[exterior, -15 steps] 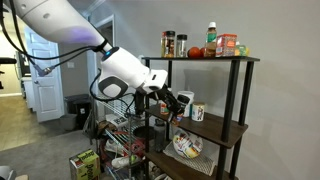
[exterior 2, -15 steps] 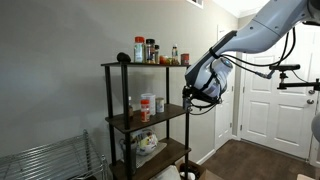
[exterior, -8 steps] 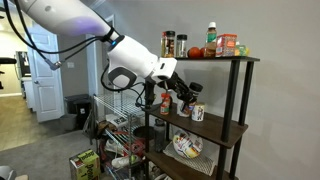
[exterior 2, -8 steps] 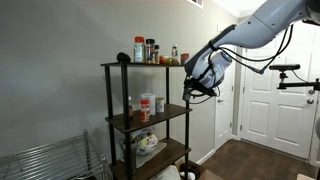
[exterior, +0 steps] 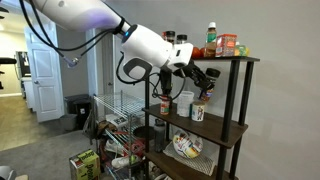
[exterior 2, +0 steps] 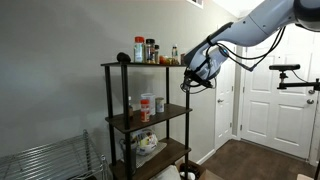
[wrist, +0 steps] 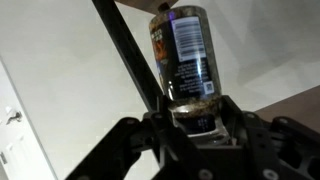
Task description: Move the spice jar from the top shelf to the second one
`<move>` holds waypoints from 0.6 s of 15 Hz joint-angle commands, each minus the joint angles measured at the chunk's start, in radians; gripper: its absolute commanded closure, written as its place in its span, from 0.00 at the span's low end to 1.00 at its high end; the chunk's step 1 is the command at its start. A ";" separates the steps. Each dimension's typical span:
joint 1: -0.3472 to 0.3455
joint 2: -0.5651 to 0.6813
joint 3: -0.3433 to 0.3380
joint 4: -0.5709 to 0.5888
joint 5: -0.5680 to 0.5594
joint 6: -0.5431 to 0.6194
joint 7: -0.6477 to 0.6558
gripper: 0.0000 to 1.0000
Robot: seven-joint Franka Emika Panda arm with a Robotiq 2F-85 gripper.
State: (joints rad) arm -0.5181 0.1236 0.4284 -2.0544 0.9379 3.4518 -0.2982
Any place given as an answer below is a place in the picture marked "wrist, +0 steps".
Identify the white panel door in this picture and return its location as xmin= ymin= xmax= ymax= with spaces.
xmin=0 ymin=59 xmax=58 ymax=180

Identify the dark-label spice jar black lid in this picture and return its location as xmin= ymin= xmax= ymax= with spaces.
xmin=148 ymin=4 xmax=223 ymax=138

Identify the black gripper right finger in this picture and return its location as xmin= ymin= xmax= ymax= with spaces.
xmin=219 ymin=95 xmax=320 ymax=180

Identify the black-framed wooden shelf unit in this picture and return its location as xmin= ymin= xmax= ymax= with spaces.
xmin=91 ymin=0 xmax=320 ymax=134

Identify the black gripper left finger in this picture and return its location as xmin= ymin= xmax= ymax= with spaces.
xmin=64 ymin=95 xmax=195 ymax=180

